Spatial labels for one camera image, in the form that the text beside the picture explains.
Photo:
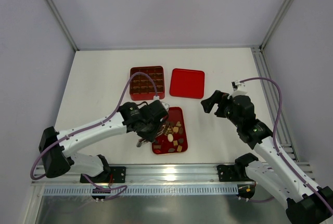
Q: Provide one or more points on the tan shell chocolate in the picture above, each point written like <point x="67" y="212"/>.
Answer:
<point x="179" y="148"/>

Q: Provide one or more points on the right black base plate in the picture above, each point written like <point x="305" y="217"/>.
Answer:
<point x="226" y="173"/>

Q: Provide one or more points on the red compartment chocolate box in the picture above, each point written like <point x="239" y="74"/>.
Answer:
<point x="141" y="88"/>

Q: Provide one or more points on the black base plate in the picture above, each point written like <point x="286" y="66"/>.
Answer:
<point x="117" y="174"/>
<point x="226" y="173"/>

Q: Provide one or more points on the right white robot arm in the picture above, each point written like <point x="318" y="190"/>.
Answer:
<point x="302" y="198"/>

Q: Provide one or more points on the red rectangular tray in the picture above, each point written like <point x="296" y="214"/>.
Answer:
<point x="175" y="115"/>

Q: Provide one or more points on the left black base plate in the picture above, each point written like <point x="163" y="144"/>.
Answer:
<point x="117" y="174"/>

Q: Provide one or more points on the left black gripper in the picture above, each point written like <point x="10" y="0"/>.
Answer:
<point x="146" y="134"/>

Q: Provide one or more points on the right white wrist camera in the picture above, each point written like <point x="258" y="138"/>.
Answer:
<point x="239" y="88"/>

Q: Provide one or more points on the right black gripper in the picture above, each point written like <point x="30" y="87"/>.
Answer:
<point x="221" y="105"/>

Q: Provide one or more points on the aluminium front rail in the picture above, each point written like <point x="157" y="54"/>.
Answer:
<point x="142" y="173"/>

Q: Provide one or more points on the right aluminium frame rails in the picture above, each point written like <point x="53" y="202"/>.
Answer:
<point x="283" y="134"/>

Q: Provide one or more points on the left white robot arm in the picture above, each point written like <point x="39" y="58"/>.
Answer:
<point x="60" y="150"/>

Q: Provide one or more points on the white oval chocolate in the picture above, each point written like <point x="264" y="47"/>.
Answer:
<point x="170" y="137"/>

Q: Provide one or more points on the slotted cable duct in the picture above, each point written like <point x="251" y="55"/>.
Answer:
<point x="144" y="190"/>

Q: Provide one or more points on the red box lid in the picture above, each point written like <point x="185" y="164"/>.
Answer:
<point x="187" y="83"/>

